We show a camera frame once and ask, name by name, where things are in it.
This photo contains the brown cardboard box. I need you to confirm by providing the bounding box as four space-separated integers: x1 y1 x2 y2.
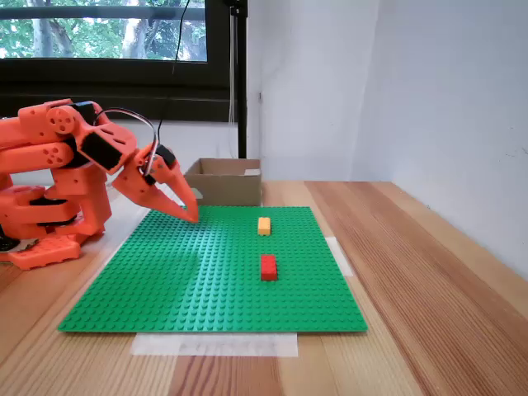
183 158 263 207

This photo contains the green lego baseplate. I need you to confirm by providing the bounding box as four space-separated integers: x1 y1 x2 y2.
57 205 369 333

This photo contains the red lego block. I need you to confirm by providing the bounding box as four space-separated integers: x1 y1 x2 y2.
260 254 279 282

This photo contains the black table clamp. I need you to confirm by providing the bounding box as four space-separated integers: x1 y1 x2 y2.
0 229 20 253

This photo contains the wide white masking tape strip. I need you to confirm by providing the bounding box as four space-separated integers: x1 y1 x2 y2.
130 332 299 358

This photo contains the red white black servo cable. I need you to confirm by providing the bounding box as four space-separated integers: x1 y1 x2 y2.
93 107 163 174

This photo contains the black window frame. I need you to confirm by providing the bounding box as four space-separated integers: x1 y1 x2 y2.
0 0 248 123

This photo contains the thin black hanging cable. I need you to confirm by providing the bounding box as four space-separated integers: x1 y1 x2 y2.
158 0 191 141

